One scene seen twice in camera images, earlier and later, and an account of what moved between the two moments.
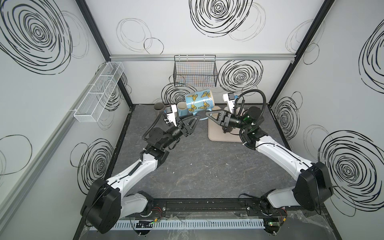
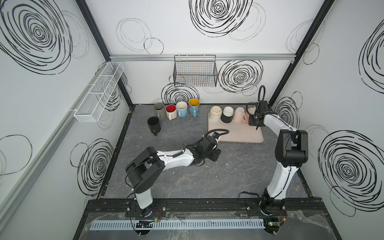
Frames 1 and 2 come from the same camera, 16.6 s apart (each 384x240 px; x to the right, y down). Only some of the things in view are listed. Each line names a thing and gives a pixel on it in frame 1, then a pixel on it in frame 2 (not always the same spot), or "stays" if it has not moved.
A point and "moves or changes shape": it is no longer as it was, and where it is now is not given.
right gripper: x=223 y=118 → x=256 y=119
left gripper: x=183 y=126 → x=214 y=153
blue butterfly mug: x=202 y=100 moves or changes shape
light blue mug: x=202 y=113 → x=181 y=107
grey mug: x=159 y=108 stays
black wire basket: x=195 y=70 stays
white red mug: x=182 y=109 moves or changes shape
